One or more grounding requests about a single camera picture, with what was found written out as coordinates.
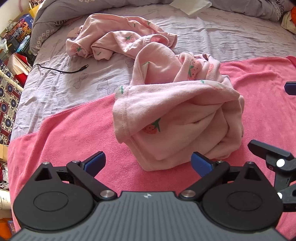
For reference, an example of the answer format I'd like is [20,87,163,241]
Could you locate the pink strawberry shirt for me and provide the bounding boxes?
[112,42,244,171]

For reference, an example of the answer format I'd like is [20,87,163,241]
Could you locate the pink towel blanket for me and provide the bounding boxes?
[7,56,296,241]

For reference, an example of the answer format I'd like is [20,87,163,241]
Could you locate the lilac butterfly bed sheet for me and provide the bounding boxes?
[10,4,296,142]

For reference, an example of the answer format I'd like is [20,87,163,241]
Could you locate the patterned fabric storage box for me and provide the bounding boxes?
[0,60,22,145]

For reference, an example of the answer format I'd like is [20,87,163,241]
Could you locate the white folded paper tissue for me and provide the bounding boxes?
[170,0,212,16]

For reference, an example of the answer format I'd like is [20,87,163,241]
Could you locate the pink strawberry pants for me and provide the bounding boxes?
[66,13,178,61]

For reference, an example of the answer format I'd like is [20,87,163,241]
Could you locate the colourful printed box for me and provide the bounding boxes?
[4,14,33,43]

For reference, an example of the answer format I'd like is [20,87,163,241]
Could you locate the grey floral duvet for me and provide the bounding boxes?
[30,1,295,55]

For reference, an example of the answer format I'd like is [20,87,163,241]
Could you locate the yellow paper bag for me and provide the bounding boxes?
[28,1,43,18]

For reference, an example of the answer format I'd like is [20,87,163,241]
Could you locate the black charging cable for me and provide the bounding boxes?
[32,63,89,74]

